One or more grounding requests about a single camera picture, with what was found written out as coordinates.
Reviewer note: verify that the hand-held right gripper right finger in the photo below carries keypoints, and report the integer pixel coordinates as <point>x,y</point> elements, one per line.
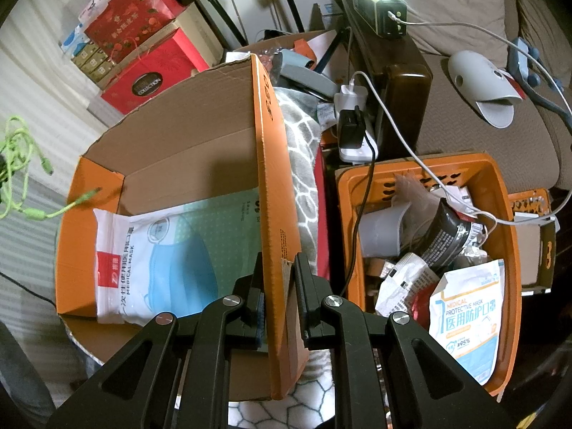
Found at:
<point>306,304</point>

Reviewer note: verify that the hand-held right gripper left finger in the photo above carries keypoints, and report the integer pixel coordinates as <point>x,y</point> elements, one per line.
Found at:
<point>259,317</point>

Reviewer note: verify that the red bag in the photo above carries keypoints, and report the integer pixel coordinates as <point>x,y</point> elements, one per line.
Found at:
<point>321,210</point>

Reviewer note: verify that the grey cup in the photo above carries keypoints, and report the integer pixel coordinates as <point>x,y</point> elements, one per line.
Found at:
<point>380,232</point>

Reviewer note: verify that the white crumpled printed packet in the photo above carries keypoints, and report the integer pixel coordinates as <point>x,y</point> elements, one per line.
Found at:
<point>406,277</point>

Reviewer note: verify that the green dotted packet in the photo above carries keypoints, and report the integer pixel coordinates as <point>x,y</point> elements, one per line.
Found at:
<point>223,219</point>

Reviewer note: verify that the white blue mask packet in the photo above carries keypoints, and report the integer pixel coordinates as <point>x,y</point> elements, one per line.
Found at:
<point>134,277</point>

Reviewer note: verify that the grey patterned blanket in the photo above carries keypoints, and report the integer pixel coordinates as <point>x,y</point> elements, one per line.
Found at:
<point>304,165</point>

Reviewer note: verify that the black foil pouch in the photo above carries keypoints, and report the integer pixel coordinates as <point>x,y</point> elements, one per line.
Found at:
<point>442,237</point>

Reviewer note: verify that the clear plastic glove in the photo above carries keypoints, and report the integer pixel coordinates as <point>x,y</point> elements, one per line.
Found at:
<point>409,192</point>

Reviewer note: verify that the white power strip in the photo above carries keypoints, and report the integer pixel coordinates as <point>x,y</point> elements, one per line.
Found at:
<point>357,154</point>

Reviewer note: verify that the white protective mask packet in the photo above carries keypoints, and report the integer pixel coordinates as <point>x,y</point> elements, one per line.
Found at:
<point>469,335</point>

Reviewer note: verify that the black charger plug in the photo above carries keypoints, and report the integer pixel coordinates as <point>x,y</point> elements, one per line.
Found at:
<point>351,127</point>

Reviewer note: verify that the small white printed packet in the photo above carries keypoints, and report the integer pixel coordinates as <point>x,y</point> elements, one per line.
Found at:
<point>328,114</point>

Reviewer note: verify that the white charger plug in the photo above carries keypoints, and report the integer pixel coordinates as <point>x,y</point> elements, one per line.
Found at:
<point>351,98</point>

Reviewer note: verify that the orange plastic basket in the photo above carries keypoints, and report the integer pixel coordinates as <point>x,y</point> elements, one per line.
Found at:
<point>511,254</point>

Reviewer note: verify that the grey flat case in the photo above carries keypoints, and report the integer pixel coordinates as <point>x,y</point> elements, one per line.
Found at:
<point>308,82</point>

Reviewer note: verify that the dark wooden armrest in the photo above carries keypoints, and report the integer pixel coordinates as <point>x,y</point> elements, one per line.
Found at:
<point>402,94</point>

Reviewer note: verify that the brown fabric sofa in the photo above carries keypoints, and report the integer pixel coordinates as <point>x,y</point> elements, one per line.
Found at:
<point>491,152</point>

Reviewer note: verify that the grey blue case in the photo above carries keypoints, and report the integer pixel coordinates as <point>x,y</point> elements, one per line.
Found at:
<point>295,60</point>

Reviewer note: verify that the person's grey clothing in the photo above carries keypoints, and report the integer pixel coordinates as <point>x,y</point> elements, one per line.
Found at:
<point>22,375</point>

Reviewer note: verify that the small orange cardboard box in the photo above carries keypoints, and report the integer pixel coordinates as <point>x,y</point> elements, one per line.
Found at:
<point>547,250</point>

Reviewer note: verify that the small orange item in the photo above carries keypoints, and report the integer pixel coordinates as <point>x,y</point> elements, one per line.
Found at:
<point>304,49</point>

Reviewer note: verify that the white desk lamp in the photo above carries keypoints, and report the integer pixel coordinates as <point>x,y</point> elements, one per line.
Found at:
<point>473,76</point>

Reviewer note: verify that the portable box lamp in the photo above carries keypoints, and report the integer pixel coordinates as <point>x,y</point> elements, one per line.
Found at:
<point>388,22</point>

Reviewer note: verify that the white blue small box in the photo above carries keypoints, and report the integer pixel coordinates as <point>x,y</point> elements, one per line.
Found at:
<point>328,11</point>

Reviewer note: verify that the red white card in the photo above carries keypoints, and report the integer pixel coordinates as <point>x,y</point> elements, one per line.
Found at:
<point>516,87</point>

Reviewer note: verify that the black metal stand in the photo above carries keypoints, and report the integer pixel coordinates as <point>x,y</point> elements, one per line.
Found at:
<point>290,0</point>

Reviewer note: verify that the stack of gold boxes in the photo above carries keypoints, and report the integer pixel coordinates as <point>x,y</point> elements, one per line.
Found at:
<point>91,62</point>

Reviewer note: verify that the white ribbed bedding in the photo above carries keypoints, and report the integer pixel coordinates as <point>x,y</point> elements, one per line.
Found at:
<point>44,76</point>

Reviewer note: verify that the blue gooseneck holder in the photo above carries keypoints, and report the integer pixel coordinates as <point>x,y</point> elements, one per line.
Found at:
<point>520,53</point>

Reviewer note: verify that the red floral gift box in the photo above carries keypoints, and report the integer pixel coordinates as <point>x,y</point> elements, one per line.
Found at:
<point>134,9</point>

